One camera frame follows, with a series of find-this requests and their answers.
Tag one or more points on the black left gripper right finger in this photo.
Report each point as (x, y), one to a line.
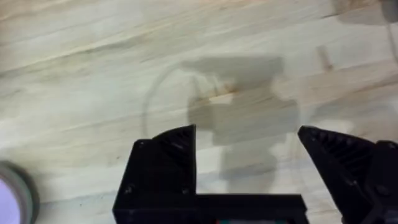
(351, 174)

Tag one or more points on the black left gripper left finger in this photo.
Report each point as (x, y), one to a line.
(161, 168)

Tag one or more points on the grey round cup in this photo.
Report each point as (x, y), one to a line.
(15, 194)

